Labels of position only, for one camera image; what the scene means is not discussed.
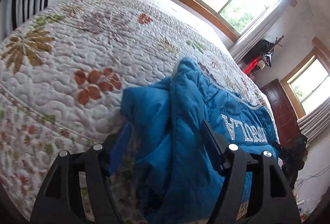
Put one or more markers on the grey window curtain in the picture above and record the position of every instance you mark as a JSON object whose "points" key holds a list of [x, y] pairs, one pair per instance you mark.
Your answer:
{"points": [[257, 30]]}

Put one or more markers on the floral quilted bedspread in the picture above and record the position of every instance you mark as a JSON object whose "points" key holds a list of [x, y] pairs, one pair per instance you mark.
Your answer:
{"points": [[64, 70]]}

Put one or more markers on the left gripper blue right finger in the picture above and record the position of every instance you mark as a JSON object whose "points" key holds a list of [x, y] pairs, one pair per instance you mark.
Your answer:
{"points": [[271, 198]]}

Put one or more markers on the red hanging garment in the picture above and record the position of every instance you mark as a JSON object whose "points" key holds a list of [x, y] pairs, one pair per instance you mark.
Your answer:
{"points": [[253, 65]]}

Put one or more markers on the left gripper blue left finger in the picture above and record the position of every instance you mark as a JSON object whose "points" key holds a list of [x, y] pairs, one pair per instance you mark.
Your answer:
{"points": [[59, 199]]}

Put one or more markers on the blue puffer jacket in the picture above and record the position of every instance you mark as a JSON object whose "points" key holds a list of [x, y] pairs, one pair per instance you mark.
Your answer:
{"points": [[175, 181]]}

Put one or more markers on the dark wooden cabinet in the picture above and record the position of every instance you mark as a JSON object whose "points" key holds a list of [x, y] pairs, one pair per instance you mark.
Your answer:
{"points": [[284, 114]]}

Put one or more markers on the black coat rack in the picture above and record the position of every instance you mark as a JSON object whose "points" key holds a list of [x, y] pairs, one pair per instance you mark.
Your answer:
{"points": [[265, 49]]}

